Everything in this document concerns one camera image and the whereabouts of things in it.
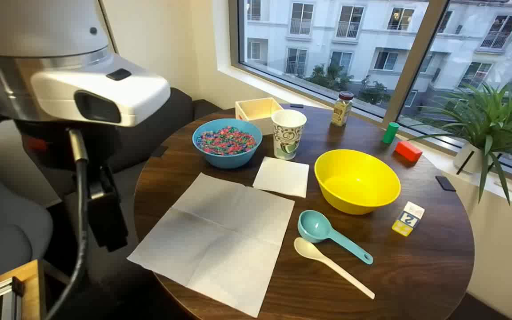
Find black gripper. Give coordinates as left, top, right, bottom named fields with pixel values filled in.
left=85, top=164, right=131, bottom=255

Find large white paper towel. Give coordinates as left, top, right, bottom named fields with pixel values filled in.
left=126, top=171, right=297, bottom=320

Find blue bowl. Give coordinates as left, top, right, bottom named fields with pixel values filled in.
left=190, top=118, right=265, bottom=171

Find colourful beads in bowl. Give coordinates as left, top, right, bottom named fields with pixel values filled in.
left=199, top=125, right=259, bottom=159

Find yellow bowl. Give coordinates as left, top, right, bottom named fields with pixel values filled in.
left=313, top=148, right=403, bottom=217

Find wooden cart with aluminium rails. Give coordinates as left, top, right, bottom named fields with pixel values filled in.
left=0, top=258, right=48, bottom=320

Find light grey chair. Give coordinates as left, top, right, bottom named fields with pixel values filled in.
left=0, top=159, right=55, bottom=281

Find dark grey sofa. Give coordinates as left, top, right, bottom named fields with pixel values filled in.
left=14, top=88, right=226, bottom=320

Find small white folded napkin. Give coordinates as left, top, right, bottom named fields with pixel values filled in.
left=251, top=155, right=311, bottom=200

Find white wooden box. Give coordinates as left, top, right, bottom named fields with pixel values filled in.
left=233, top=96, right=286, bottom=137

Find cream plastic spoon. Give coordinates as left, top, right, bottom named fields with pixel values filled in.
left=291, top=237, right=377, bottom=303

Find printed paper cup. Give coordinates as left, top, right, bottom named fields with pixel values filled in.
left=270, top=109, right=309, bottom=162

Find teal measuring scoop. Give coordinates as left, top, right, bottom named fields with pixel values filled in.
left=297, top=208, right=375, bottom=267

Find spice jar with dark lid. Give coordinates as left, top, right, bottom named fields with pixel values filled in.
left=329, top=91, right=355, bottom=128

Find white apartment building outside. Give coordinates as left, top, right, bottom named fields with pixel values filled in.
left=236, top=0, right=512, bottom=180

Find green block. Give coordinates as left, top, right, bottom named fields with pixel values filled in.
left=380, top=121, right=400, bottom=148

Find yellow and white small box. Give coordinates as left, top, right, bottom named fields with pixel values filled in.
left=389, top=200, right=427, bottom=239

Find red block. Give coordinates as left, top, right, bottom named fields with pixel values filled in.
left=391, top=139, right=425, bottom=168

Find potted green plant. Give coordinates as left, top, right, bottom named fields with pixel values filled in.
left=412, top=82, right=512, bottom=207

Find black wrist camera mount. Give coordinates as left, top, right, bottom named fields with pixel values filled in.
left=14, top=120, right=92, bottom=175

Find window frame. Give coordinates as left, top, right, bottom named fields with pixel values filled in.
left=226, top=0, right=512, bottom=192

